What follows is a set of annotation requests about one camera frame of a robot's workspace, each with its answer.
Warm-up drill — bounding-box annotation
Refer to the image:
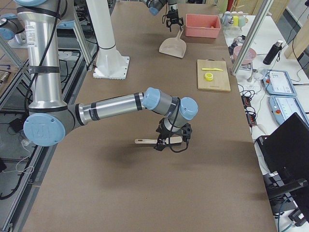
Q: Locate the beige brush with black bristles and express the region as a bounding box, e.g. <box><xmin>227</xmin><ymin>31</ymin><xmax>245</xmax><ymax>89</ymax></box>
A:
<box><xmin>135</xmin><ymin>136</ymin><xmax>183</xmax><ymax>144</ymax></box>

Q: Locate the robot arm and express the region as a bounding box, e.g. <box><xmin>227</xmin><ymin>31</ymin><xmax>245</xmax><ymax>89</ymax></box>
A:
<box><xmin>16</xmin><ymin>0</ymin><xmax>198</xmax><ymax>151</ymax></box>
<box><xmin>141</xmin><ymin>0</ymin><xmax>184</xmax><ymax>31</ymax></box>

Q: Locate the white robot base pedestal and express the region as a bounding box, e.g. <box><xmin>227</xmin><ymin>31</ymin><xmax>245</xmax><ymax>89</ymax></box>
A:
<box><xmin>86</xmin><ymin>0</ymin><xmax>130</xmax><ymax>80</ymax></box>

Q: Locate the pink plastic bin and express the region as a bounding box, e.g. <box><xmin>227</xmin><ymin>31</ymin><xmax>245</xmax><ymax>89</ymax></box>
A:
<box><xmin>185</xmin><ymin>14</ymin><xmax>221</xmax><ymax>39</ymax></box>

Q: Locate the upper teach pendant tablet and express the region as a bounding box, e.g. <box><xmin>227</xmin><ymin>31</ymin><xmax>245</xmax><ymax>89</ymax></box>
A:
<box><xmin>263</xmin><ymin>70</ymin><xmax>297</xmax><ymax>96</ymax></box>

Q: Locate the black laptop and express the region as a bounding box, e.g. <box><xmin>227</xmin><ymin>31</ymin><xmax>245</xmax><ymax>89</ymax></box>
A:
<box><xmin>256</xmin><ymin>113</ymin><xmax>309</xmax><ymax>179</ymax></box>

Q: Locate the pink bowl with ice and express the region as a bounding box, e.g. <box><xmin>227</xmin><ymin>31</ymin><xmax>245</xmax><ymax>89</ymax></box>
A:
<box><xmin>233</xmin><ymin>45</ymin><xmax>256</xmax><ymax>65</ymax></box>

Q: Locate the black water bottle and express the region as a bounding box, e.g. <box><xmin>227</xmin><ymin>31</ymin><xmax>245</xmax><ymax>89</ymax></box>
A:
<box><xmin>263</xmin><ymin>40</ymin><xmax>283</xmax><ymax>65</ymax></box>

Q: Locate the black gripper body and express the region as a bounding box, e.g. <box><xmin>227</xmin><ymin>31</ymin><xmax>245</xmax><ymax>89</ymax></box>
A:
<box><xmin>155</xmin><ymin>122</ymin><xmax>192</xmax><ymax>151</ymax></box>
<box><xmin>166</xmin><ymin>10</ymin><xmax>184</xmax><ymax>31</ymax></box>

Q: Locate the lower teach pendant tablet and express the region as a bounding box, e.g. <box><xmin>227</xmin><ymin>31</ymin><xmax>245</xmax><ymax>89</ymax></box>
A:
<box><xmin>268</xmin><ymin>95</ymin><xmax>309</xmax><ymax>125</ymax></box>

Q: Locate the aluminium frame post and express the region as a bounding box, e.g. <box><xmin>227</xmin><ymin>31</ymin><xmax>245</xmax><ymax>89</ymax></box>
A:
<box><xmin>231</xmin><ymin>0</ymin><xmax>274</xmax><ymax>75</ymax></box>

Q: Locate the teach pendant tablet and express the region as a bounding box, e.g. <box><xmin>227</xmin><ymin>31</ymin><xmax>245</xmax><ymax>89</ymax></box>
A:
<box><xmin>263</xmin><ymin>70</ymin><xmax>297</xmax><ymax>96</ymax></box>
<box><xmin>268</xmin><ymin>95</ymin><xmax>309</xmax><ymax>125</ymax></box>

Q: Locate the yellow plastic knife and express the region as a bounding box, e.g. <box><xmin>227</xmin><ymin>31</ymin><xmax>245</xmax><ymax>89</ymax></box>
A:
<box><xmin>201</xmin><ymin>68</ymin><xmax>223</xmax><ymax>72</ymax></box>

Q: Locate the yellow lemon slice toy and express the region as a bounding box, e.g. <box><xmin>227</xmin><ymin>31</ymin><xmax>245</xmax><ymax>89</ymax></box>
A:
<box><xmin>204</xmin><ymin>72</ymin><xmax>214</xmax><ymax>82</ymax></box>

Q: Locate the bamboo cutting board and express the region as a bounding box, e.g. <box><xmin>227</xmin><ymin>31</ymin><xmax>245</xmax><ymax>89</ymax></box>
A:
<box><xmin>197</xmin><ymin>59</ymin><xmax>231</xmax><ymax>92</ymax></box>

